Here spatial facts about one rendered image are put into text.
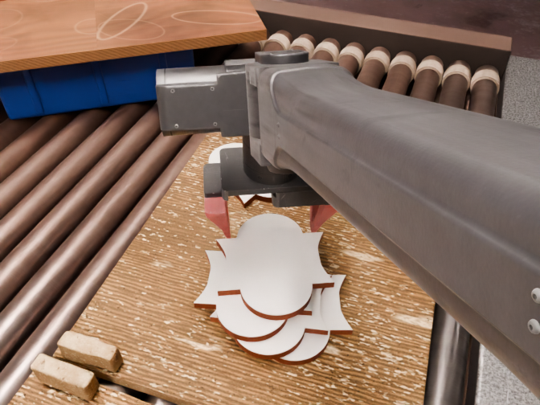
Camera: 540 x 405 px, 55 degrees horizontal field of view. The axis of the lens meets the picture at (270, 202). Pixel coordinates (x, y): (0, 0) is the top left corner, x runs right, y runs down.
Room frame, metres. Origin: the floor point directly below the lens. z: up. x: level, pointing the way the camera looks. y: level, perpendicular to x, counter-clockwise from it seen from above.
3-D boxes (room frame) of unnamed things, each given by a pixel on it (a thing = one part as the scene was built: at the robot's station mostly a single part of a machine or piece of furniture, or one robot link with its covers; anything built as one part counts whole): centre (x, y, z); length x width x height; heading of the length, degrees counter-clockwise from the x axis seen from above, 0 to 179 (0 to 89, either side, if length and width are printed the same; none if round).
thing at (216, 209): (0.39, 0.03, 1.01); 0.07 x 0.07 x 0.09; 6
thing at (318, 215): (0.40, -0.03, 1.01); 0.07 x 0.07 x 0.09; 6
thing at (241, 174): (0.39, 0.00, 1.08); 0.10 x 0.07 x 0.07; 96
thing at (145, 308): (0.40, -0.02, 0.93); 0.41 x 0.35 x 0.02; 162
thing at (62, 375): (0.23, 0.19, 0.95); 0.06 x 0.02 x 0.03; 70
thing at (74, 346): (0.26, 0.17, 0.95); 0.06 x 0.02 x 0.03; 72
